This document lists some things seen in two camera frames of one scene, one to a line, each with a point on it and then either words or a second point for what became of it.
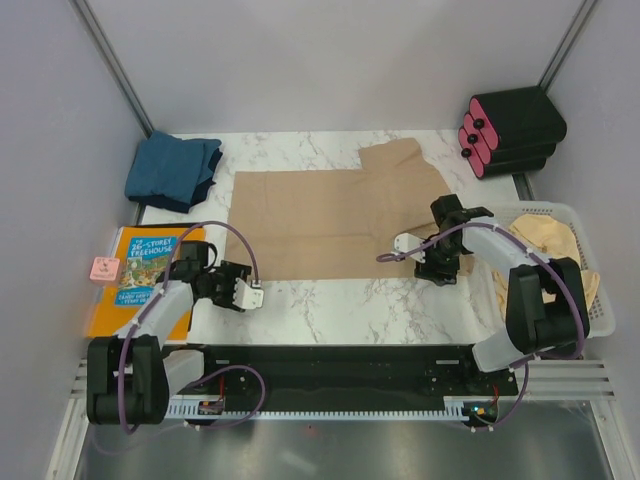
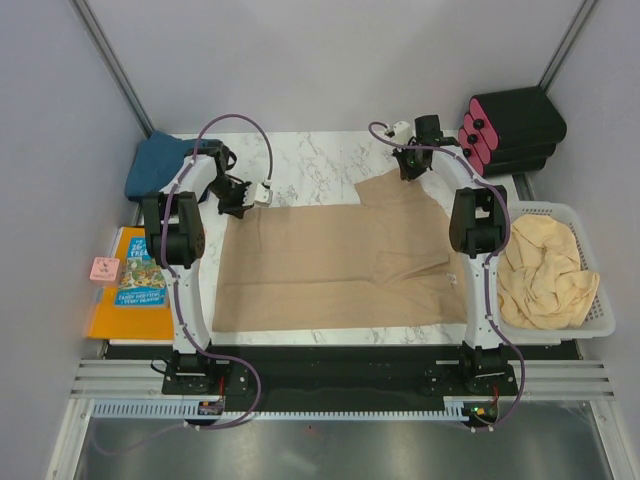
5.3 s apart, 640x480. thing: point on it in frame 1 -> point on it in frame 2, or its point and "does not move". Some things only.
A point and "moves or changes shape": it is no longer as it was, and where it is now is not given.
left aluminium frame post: [110, 59] does not move
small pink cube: [104, 268] does not move
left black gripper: [232, 271] -> [238, 209]
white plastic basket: [603, 322] does not move
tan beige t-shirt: [334, 225] moves or changes shape
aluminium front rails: [554, 379] does not move
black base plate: [346, 371] does not move
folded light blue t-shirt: [165, 166] does not move
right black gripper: [428, 269] -> [406, 173]
